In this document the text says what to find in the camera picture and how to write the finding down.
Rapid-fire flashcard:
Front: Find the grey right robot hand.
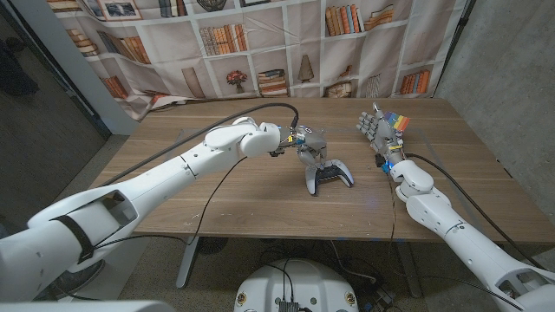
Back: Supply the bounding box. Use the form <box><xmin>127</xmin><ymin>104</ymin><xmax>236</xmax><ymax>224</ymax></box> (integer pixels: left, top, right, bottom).
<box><xmin>356</xmin><ymin>101</ymin><xmax>408</xmax><ymax>164</ymax></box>

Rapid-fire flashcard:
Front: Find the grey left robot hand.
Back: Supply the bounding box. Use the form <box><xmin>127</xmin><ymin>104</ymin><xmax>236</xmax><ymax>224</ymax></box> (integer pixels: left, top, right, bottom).
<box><xmin>296</xmin><ymin>125</ymin><xmax>330</xmax><ymax>168</ymax></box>

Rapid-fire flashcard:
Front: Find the white black game controller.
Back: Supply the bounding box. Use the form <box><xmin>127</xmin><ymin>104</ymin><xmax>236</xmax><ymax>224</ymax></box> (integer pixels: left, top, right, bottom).
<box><xmin>304</xmin><ymin>159</ymin><xmax>355</xmax><ymax>197</ymax></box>

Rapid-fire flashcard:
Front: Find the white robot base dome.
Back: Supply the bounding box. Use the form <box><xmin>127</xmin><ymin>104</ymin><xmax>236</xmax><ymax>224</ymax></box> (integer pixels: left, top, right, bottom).
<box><xmin>233</xmin><ymin>258</ymin><xmax>360</xmax><ymax>312</ymax></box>

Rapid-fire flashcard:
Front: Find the rainbow colour sticker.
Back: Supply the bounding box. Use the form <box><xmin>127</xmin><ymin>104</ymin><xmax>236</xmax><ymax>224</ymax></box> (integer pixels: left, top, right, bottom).
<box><xmin>383</xmin><ymin>111</ymin><xmax>411</xmax><ymax>133</ymax></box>

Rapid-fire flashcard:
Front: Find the printed bookshelf backdrop cloth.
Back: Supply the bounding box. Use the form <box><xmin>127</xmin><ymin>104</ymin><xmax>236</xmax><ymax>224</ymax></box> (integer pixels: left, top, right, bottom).
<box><xmin>45</xmin><ymin>0</ymin><xmax>472</xmax><ymax>122</ymax></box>

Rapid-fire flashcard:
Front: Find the black backdrop stand pole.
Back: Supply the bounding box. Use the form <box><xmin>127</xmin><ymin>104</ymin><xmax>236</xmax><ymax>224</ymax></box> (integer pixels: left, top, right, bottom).
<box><xmin>433</xmin><ymin>0</ymin><xmax>477</xmax><ymax>99</ymax></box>

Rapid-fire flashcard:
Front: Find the grey table leg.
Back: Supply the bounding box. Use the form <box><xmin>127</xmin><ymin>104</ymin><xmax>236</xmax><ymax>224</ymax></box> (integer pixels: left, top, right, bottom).
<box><xmin>394</xmin><ymin>241</ymin><xmax>424</xmax><ymax>299</ymax></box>

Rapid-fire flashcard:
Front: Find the black round floor foot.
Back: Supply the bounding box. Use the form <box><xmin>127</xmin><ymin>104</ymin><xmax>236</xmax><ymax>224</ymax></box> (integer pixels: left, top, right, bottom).
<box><xmin>197</xmin><ymin>236</ymin><xmax>230</xmax><ymax>256</ymax></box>

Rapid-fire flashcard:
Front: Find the floor power strip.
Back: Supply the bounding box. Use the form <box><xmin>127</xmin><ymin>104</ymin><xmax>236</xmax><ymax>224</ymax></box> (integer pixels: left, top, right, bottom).
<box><xmin>362</xmin><ymin>286</ymin><xmax>395</xmax><ymax>312</ymax></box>

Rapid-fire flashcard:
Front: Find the grey box on base dome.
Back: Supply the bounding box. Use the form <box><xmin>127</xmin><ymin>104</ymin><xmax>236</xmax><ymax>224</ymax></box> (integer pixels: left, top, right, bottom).
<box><xmin>277</xmin><ymin>299</ymin><xmax>314</xmax><ymax>312</ymax></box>

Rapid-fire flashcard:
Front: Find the white table leg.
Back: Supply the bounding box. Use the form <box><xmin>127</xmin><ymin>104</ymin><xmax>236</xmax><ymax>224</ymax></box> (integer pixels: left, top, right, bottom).
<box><xmin>175</xmin><ymin>236</ymin><xmax>201</xmax><ymax>290</ymax></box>

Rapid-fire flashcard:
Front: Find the white floor platform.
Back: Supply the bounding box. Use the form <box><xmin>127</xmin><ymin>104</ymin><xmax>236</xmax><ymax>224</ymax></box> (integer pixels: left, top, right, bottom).
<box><xmin>93</xmin><ymin>237</ymin><xmax>151</xmax><ymax>300</ymax></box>

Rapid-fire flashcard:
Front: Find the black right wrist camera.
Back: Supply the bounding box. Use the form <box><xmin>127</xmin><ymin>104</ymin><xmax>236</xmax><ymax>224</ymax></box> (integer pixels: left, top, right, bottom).
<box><xmin>375</xmin><ymin>153</ymin><xmax>394</xmax><ymax>173</ymax></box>

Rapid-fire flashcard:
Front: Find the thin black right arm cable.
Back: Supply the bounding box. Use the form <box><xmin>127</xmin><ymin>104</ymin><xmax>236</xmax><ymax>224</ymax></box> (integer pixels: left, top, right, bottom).
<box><xmin>387</xmin><ymin>169</ymin><xmax>528</xmax><ymax>311</ymax></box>

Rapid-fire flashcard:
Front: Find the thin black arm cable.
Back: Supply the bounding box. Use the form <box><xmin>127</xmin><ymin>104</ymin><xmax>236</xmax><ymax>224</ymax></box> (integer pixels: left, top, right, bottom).
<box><xmin>90</xmin><ymin>155</ymin><xmax>249</xmax><ymax>251</ymax></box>
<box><xmin>387</xmin><ymin>169</ymin><xmax>528</xmax><ymax>311</ymax></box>

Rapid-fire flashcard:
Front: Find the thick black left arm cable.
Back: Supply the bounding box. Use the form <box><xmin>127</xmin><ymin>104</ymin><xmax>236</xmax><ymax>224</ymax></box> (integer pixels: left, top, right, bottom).
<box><xmin>99</xmin><ymin>101</ymin><xmax>301</xmax><ymax>187</ymax></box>

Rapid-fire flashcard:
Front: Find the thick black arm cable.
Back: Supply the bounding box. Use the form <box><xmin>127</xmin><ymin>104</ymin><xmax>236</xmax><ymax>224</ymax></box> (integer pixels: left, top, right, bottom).
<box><xmin>99</xmin><ymin>101</ymin><xmax>301</xmax><ymax>187</ymax></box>
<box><xmin>403</xmin><ymin>152</ymin><xmax>547</xmax><ymax>272</ymax></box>

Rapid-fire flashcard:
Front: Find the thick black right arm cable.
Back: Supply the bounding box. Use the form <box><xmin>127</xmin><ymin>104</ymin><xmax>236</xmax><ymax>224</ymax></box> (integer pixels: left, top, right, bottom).
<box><xmin>403</xmin><ymin>152</ymin><xmax>547</xmax><ymax>272</ymax></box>

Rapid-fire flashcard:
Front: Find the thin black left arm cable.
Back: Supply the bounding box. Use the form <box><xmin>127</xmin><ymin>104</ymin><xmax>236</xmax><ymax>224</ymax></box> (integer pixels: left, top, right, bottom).
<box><xmin>90</xmin><ymin>155</ymin><xmax>249</xmax><ymax>251</ymax></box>

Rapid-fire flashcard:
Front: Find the white floor cable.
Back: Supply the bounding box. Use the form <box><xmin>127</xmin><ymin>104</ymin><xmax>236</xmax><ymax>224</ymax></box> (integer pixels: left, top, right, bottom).
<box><xmin>330</xmin><ymin>240</ymin><xmax>377</xmax><ymax>285</ymax></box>

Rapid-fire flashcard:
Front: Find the black cable on base dome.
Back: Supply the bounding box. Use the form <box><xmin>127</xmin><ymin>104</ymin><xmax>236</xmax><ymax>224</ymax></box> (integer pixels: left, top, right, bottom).
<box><xmin>263</xmin><ymin>263</ymin><xmax>297</xmax><ymax>302</ymax></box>

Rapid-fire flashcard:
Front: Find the black arm strap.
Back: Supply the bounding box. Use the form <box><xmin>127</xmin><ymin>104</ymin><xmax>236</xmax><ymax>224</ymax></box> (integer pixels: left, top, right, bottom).
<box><xmin>50</xmin><ymin>214</ymin><xmax>95</xmax><ymax>265</ymax></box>

